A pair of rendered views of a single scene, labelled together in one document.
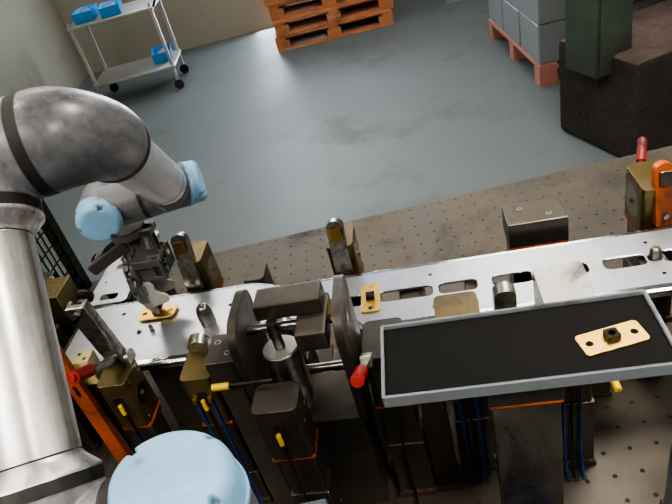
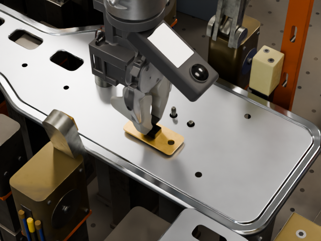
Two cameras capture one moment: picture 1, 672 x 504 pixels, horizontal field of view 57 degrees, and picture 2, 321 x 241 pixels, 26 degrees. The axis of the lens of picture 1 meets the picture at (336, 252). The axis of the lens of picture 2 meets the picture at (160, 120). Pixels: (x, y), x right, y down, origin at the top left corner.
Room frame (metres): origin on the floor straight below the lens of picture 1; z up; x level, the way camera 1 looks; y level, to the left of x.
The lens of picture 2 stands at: (1.68, 0.67, 1.75)
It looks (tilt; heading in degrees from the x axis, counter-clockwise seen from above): 48 degrees down; 204
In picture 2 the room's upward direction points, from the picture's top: straight up
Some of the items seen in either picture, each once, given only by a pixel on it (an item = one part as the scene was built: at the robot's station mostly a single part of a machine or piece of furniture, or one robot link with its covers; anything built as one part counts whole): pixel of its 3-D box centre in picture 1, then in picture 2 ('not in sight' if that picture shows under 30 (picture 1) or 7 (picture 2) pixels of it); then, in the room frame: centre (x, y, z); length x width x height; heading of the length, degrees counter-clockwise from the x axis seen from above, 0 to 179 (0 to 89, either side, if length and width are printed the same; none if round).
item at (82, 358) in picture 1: (121, 418); (255, 137); (0.94, 0.52, 0.88); 0.04 x 0.04 x 0.37; 78
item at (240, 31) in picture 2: not in sight; (240, 36); (0.92, 0.47, 1.06); 0.03 x 0.01 x 0.03; 168
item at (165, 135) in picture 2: (157, 311); (153, 131); (1.10, 0.41, 1.01); 0.08 x 0.04 x 0.01; 78
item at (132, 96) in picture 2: not in sight; (138, 93); (1.12, 0.40, 1.10); 0.05 x 0.02 x 0.09; 168
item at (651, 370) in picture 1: (517, 347); not in sight; (0.58, -0.20, 1.16); 0.37 x 0.14 x 0.02; 78
